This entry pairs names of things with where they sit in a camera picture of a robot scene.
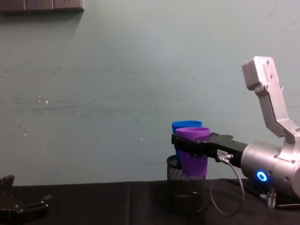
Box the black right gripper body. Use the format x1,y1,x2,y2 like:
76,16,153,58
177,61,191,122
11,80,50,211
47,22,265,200
202,135,248,168

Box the purple plastic cup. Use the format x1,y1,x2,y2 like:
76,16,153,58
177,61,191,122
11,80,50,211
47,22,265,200
175,127,211,177

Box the blue plastic cup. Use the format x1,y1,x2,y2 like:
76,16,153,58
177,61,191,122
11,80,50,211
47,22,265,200
171,120,203,165

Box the black mesh pen holder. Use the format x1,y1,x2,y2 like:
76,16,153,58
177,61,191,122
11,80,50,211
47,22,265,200
165,154,209,213

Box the black pad with white stitching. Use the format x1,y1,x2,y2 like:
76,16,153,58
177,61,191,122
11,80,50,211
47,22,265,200
274,193,300,210

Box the black table cloth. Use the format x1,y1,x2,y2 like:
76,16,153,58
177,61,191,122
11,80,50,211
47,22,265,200
0,178,300,225

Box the thin dark gripper cable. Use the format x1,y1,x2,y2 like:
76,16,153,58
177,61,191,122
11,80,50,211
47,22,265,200
210,153,278,218

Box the grey wall socket plate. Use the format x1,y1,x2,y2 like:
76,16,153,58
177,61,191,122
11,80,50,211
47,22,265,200
25,0,54,11
53,0,85,11
0,0,26,12

